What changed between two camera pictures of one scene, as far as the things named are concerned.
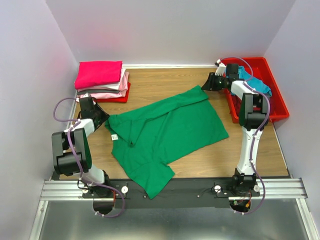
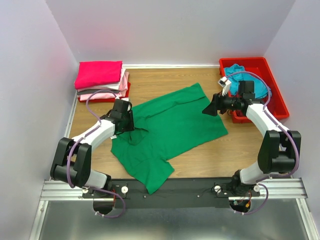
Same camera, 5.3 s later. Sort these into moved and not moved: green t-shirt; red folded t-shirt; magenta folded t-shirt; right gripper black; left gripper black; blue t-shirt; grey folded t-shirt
Moved: right gripper black; left gripper black; green t-shirt
Not moved: red folded t-shirt; blue t-shirt; grey folded t-shirt; magenta folded t-shirt
